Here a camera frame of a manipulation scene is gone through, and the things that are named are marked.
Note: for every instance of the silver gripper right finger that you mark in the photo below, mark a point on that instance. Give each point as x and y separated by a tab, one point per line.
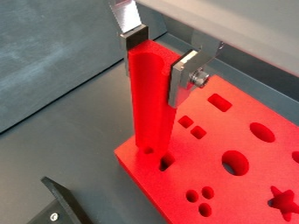
188	69

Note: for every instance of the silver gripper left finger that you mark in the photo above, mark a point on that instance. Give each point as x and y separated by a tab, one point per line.
134	31

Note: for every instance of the red shape sorter box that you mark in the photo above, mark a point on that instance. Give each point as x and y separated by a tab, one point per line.
230	167

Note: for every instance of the black curved holder stand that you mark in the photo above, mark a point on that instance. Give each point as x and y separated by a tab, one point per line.
65	210

